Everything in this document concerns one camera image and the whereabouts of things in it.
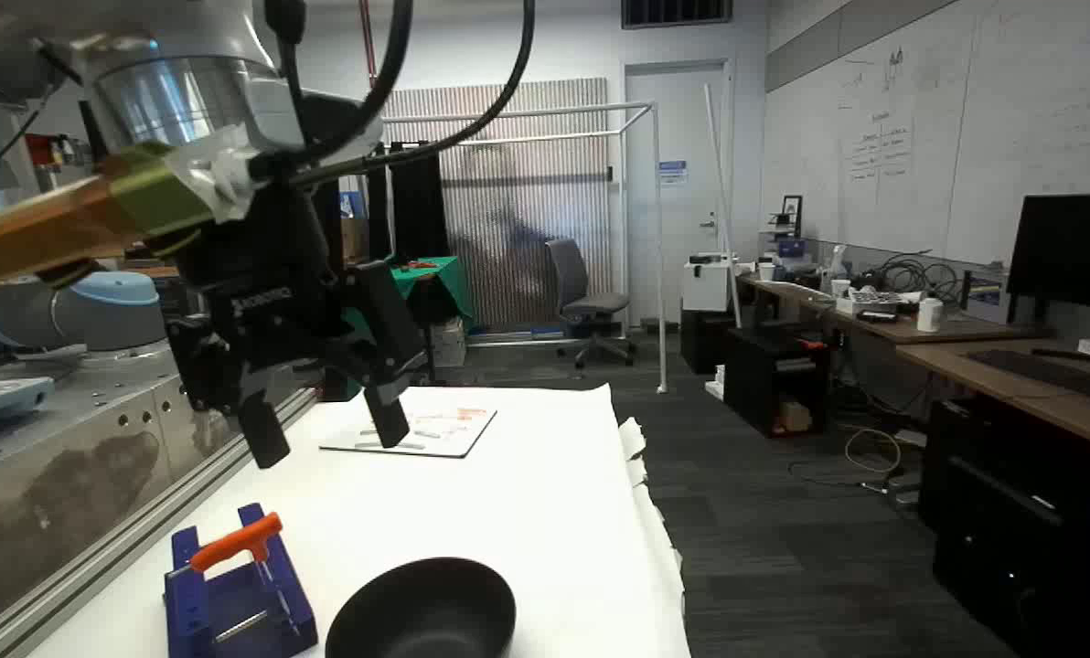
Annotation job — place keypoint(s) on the black bowl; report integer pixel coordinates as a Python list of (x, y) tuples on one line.
[(426, 608)]

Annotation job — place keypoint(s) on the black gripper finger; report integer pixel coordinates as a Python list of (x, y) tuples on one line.
[(390, 416), (260, 434)]

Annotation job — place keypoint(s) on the white paper sheet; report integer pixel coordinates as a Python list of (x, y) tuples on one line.
[(434, 434)]

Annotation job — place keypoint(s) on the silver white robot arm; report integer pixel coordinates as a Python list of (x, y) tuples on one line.
[(215, 165)]

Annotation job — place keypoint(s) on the orange handled tool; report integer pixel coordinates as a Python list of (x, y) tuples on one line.
[(250, 540)]

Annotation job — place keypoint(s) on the white pipe frame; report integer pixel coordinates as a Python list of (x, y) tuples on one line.
[(635, 203)]

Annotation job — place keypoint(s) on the white door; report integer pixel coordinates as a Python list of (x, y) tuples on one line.
[(693, 103)]

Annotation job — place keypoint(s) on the green cloth covered table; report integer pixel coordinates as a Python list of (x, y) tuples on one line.
[(438, 289)]

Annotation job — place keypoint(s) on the blue plastic rack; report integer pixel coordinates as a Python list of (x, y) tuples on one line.
[(234, 608)]

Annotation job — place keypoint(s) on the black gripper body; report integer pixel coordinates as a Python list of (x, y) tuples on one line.
[(276, 297)]

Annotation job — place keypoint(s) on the white cup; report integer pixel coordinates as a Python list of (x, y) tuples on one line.
[(928, 314)]

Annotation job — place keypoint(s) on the black under-desk cabinet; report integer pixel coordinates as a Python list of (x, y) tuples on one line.
[(778, 380)]

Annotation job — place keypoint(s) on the white table cloth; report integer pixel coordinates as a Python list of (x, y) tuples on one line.
[(547, 498)]

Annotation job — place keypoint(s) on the grey office chair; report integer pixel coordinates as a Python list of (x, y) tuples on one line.
[(588, 314)]

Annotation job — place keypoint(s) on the black computer monitor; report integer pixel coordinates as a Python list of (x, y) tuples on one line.
[(1052, 254)]

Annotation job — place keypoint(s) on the wooden desk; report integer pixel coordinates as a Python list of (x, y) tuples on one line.
[(975, 356)]

